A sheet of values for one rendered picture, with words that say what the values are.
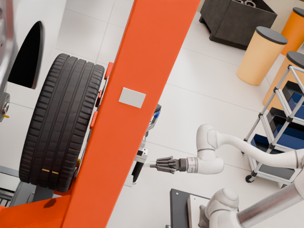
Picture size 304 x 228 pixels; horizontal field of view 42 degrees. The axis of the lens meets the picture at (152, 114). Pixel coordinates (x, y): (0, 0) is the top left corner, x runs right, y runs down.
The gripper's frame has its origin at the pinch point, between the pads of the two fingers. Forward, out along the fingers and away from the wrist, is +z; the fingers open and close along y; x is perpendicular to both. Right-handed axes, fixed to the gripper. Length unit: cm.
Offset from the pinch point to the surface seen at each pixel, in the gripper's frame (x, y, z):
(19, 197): 27, 0, 75
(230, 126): 100, -175, -99
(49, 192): 15, 8, 54
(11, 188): 39, -20, 86
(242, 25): 76, -405, -161
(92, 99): -54, 20, 28
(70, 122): -48, 28, 37
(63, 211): -28, 60, 37
